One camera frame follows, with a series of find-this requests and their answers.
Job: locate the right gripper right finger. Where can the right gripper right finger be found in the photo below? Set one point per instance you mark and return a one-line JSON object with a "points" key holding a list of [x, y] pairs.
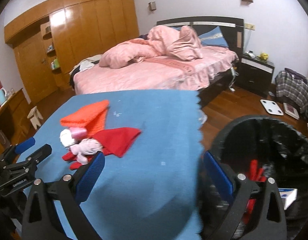
{"points": [[267, 220]]}

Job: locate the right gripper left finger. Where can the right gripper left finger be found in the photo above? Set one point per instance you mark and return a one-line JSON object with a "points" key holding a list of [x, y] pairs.
{"points": [[41, 220]]}

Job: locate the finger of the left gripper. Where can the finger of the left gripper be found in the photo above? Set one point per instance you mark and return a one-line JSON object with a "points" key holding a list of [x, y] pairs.
{"points": [[25, 145], [39, 155]]}

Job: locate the white tissue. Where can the white tissue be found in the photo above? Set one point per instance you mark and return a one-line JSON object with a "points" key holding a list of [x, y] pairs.
{"points": [[66, 138]]}

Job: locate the white blue glove box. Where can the white blue glove box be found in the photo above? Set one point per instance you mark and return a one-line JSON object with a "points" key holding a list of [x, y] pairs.
{"points": [[288, 196]]}

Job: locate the pink face mask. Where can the pink face mask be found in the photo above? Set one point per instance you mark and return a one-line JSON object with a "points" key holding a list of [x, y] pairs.
{"points": [[84, 148]]}

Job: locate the orange foam net sleeve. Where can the orange foam net sleeve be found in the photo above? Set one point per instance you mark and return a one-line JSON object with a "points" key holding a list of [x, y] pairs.
{"points": [[84, 115]]}

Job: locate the red cloth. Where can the red cloth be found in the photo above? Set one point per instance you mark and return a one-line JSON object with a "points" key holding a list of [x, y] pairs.
{"points": [[114, 141]]}

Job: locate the black lined trash bin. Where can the black lined trash bin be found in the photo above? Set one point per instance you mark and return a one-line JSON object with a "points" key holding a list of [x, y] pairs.
{"points": [[260, 147]]}

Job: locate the wooden side desk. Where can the wooden side desk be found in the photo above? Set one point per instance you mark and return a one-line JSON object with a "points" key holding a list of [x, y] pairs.
{"points": [[14, 124]]}

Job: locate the white small stool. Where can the white small stool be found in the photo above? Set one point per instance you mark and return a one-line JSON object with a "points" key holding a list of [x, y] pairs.
{"points": [[35, 117]]}

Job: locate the blue electric kettle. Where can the blue electric kettle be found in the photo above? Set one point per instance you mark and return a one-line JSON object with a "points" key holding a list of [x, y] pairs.
{"points": [[3, 96]]}

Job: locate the clothes pile on bed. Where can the clothes pile on bed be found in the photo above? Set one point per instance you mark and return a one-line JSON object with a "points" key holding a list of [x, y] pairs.
{"points": [[84, 65]]}

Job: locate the wooden wardrobe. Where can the wooden wardrobe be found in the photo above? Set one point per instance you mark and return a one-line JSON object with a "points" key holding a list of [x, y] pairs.
{"points": [[49, 39]]}

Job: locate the book on floor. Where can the book on floor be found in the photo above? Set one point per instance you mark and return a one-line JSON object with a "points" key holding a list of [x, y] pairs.
{"points": [[291, 111]]}

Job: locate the white bathroom scale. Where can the white bathroom scale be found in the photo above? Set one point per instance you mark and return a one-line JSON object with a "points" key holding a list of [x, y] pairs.
{"points": [[271, 107]]}

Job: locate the blue table cloth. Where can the blue table cloth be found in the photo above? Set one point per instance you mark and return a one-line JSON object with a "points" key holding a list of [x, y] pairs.
{"points": [[149, 193]]}

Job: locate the plaid bag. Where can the plaid bag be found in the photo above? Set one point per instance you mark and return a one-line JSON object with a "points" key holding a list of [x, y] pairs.
{"points": [[292, 87]]}

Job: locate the black nightstand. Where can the black nightstand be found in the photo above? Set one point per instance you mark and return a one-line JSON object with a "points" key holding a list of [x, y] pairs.
{"points": [[255, 75]]}

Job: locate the bed with pink sheet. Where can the bed with pink sheet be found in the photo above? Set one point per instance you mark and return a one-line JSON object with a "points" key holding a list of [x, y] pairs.
{"points": [[209, 76]]}

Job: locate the yellow toy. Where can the yellow toy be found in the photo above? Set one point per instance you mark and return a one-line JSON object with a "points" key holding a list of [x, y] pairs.
{"points": [[263, 57]]}

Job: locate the pink duvet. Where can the pink duvet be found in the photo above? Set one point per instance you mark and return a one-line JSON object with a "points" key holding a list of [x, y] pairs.
{"points": [[182, 44]]}

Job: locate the blue pillow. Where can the blue pillow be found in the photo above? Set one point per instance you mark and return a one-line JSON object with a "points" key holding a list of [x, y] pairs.
{"points": [[214, 38]]}

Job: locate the black bed headboard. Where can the black bed headboard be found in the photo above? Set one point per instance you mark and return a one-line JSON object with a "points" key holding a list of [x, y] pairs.
{"points": [[232, 28]]}

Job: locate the left wall lamp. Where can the left wall lamp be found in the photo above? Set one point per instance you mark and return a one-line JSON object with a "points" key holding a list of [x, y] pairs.
{"points": [[152, 6]]}

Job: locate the wall power socket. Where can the wall power socket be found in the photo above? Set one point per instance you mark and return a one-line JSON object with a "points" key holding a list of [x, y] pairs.
{"points": [[249, 26]]}

